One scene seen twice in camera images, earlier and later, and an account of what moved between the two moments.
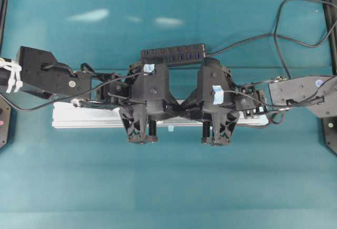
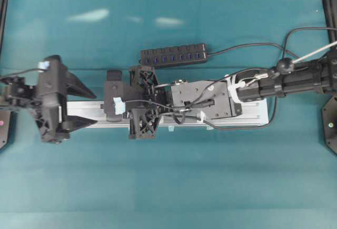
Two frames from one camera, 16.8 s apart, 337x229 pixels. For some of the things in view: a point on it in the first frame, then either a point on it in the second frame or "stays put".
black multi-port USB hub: x=175 y=53 stays put
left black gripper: x=149 y=93 to x=48 y=100
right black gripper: x=220 y=112 to x=148 y=99
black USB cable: x=276 y=35 to x=284 y=48
